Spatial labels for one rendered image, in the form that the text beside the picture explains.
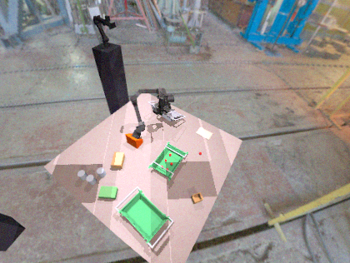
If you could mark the white flat panel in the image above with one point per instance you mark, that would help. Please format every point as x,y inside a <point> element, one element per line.
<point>202,132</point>

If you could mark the small green block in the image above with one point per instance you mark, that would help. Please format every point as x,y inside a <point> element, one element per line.
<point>109,192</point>

